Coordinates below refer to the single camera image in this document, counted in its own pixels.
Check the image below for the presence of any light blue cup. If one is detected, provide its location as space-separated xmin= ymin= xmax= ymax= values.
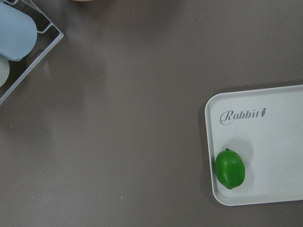
xmin=0 ymin=2 xmax=37 ymax=61

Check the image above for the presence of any white dish rack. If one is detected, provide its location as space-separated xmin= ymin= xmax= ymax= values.
xmin=0 ymin=0 xmax=64 ymax=103

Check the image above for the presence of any green lime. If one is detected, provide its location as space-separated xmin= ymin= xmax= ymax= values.
xmin=214 ymin=148 xmax=246 ymax=190

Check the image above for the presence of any white rabbit tray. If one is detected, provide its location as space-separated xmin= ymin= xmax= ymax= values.
xmin=205 ymin=85 xmax=303 ymax=206

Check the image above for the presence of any pale green cup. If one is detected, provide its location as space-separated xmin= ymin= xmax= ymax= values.
xmin=0 ymin=56 xmax=10 ymax=87

